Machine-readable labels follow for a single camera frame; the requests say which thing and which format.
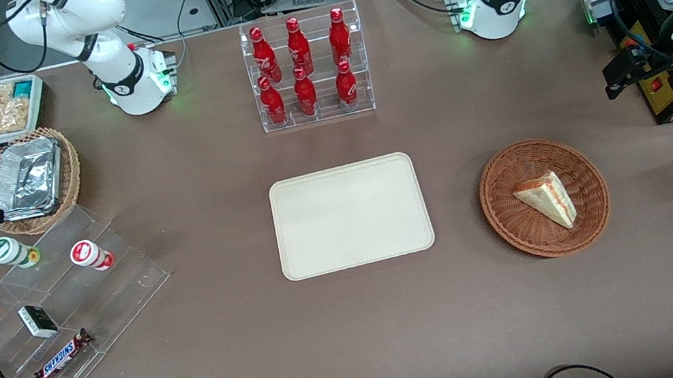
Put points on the red cola bottle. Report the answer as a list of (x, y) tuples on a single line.
[(265, 56), (347, 89), (299, 50), (340, 39), (306, 97), (273, 106)]

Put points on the teal snack pack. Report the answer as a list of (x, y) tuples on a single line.
[(23, 89)]

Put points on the aluminium foil container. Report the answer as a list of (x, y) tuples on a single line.
[(26, 178)]

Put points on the green lid drink cup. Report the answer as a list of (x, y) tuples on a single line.
[(8, 251)]

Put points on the triangular sandwich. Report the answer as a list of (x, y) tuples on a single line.
[(546, 197)]

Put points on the clear acrylic bottle rack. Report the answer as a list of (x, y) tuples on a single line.
[(330, 114)]

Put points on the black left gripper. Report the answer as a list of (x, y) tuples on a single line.
[(652, 60)]

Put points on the round brown wicker basket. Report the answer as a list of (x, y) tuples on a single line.
[(516, 226)]

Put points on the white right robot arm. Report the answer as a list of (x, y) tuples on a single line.
[(107, 63)]

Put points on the red lid drink cup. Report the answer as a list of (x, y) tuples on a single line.
[(88, 253)]

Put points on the beige plastic tray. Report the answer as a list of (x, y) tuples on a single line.
[(348, 214)]

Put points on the oval wicker basket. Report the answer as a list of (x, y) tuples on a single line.
[(71, 166)]

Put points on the snickers chocolate bar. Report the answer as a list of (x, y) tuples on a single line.
[(61, 357)]

